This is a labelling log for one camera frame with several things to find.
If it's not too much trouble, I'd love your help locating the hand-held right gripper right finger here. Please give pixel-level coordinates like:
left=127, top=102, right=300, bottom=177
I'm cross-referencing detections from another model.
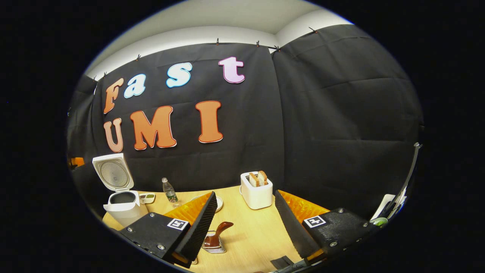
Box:
left=275, top=190, right=383, bottom=266

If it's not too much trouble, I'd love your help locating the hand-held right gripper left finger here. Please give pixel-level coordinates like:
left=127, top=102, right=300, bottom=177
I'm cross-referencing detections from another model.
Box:
left=117, top=191, right=218, bottom=269

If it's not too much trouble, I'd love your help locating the brown wooden spoon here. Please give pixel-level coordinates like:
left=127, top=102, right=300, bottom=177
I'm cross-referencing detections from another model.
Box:
left=204, top=221, right=234, bottom=248

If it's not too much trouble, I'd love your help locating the white rice cooker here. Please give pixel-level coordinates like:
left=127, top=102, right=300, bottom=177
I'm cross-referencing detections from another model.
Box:
left=92, top=153, right=149, bottom=228

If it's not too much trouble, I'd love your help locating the round white plate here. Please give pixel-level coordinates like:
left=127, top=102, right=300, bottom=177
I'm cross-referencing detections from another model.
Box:
left=191, top=193, right=224, bottom=212

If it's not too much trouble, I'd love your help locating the small black flat object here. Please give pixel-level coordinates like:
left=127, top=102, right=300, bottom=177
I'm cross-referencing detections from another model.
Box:
left=270, top=256, right=294, bottom=270

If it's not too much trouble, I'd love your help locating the clear plastic water bottle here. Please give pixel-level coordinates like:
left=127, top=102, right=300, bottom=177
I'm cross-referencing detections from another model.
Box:
left=162, top=177, right=179, bottom=207

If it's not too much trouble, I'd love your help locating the white toaster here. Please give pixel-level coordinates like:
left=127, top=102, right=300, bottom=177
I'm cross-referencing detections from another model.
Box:
left=240, top=171, right=273, bottom=210

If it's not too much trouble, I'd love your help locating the black backdrop cloth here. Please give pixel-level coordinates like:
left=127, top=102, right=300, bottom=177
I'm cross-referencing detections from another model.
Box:
left=66, top=25, right=424, bottom=220

